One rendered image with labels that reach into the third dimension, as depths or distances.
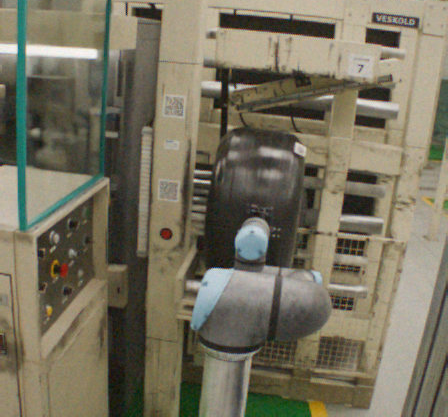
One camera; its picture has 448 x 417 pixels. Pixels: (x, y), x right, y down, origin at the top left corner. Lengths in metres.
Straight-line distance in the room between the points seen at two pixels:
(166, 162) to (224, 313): 1.00
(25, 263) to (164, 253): 0.71
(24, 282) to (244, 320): 0.66
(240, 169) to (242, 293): 0.81
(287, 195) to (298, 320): 0.78
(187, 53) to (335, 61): 0.56
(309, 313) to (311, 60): 1.24
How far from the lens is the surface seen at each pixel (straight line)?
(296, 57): 2.00
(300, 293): 0.92
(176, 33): 1.78
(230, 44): 2.01
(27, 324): 1.45
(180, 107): 1.79
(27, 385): 1.56
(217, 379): 0.98
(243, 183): 1.65
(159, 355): 2.15
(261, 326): 0.92
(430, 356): 0.80
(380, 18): 2.33
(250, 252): 1.28
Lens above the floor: 1.75
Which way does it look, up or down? 17 degrees down
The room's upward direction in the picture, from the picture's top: 5 degrees clockwise
